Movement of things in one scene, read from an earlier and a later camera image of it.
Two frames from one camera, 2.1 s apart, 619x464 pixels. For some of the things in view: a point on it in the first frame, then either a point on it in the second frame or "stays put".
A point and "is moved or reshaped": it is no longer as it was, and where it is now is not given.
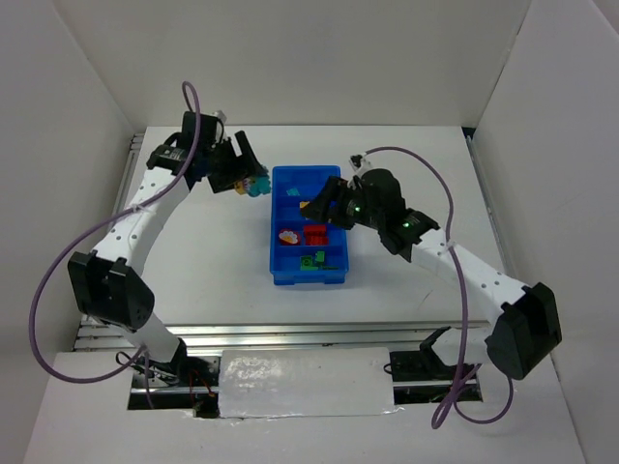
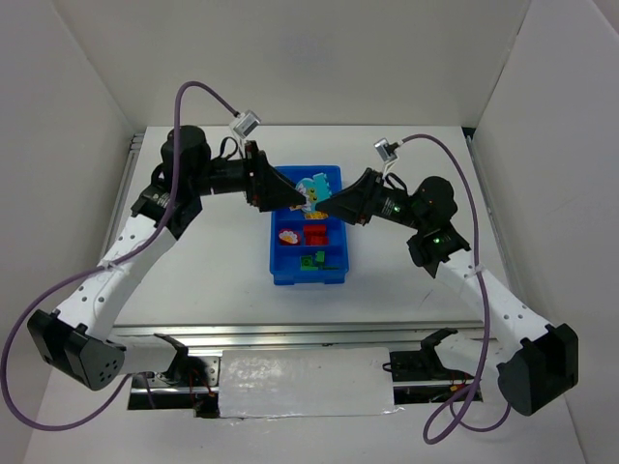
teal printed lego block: [258, 186] is moved or reshaped
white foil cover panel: [268, 384] stays put
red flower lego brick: [289, 237] stays put
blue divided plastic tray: [305, 249] stays put
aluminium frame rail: [289, 335] stays put
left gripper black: [228, 164] → [254, 176]
